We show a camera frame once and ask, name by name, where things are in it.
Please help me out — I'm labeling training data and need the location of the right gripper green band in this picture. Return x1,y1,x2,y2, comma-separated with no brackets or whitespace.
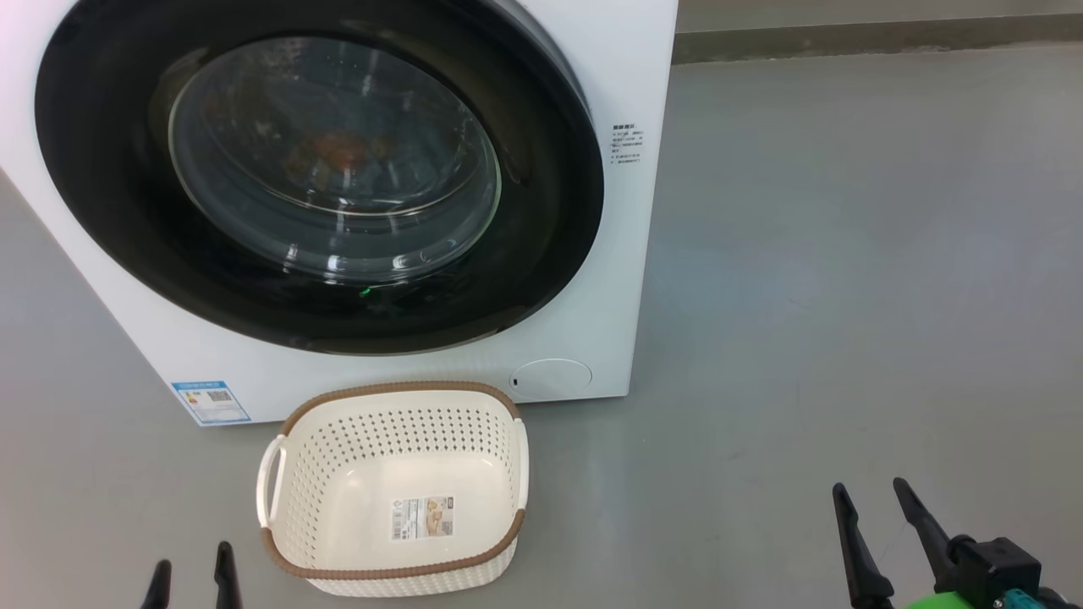
832,477,1075,609

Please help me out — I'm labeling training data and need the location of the blue bear-print garment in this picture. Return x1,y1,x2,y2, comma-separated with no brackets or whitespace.
279,127,399,183

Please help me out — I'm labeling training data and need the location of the blue energy label sticker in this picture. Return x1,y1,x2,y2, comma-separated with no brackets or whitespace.
171,381,252,426

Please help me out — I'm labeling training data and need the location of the cream perforated laundry basket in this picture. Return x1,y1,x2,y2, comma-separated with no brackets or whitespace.
256,381,530,598

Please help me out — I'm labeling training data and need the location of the paper basket label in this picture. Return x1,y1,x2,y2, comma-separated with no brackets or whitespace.
390,496,455,542

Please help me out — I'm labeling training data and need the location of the black glass washing machine door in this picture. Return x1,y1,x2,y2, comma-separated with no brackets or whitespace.
34,0,605,356

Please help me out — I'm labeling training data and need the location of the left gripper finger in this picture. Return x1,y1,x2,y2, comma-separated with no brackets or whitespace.
213,541,245,609
140,560,173,609

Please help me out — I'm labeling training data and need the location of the white front-load washing machine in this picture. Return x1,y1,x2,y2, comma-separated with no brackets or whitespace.
0,0,679,426

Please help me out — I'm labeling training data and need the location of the round white filter cover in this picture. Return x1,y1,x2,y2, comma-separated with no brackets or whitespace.
509,359,593,402

